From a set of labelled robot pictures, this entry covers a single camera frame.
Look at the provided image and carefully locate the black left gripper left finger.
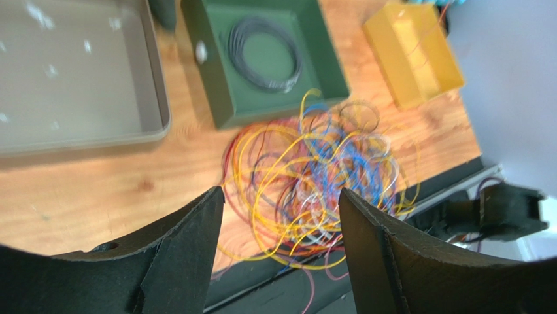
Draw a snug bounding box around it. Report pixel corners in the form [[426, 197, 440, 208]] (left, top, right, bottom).
[[1, 186, 224, 313]]

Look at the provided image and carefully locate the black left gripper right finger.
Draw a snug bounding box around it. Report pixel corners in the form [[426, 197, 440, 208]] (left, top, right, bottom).
[[339, 188, 556, 313]]

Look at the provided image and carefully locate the pink cable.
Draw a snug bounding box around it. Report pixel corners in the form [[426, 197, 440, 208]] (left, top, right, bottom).
[[213, 235, 349, 314]]

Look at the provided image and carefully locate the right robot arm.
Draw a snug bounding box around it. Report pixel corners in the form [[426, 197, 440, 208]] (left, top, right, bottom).
[[405, 177, 549, 252]]

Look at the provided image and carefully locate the tan metal tray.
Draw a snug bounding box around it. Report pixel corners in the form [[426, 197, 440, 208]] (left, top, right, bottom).
[[1, 1, 171, 156]]

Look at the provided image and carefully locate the green metal tray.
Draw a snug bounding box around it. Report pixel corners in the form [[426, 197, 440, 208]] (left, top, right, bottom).
[[180, 1, 350, 129]]

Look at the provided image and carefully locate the yellow plastic tray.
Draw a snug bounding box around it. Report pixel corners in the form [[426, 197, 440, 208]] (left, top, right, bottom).
[[362, 1, 465, 110]]

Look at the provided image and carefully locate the cyan crumpled cloth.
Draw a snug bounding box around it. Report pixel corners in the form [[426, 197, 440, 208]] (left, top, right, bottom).
[[407, 0, 466, 7]]

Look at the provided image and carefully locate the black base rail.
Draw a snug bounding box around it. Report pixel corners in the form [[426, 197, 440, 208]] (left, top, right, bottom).
[[203, 158, 501, 313]]

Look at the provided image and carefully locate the white cable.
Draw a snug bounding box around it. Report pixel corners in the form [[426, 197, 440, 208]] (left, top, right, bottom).
[[291, 130, 399, 245]]

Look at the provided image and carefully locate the blue cable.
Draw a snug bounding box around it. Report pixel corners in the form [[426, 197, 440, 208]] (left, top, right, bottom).
[[278, 102, 392, 218]]

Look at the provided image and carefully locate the yellow cable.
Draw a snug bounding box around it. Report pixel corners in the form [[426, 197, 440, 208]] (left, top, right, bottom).
[[217, 88, 421, 271]]

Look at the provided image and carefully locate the grey coiled cable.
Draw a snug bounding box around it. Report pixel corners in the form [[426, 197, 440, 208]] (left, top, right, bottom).
[[227, 17, 303, 93]]

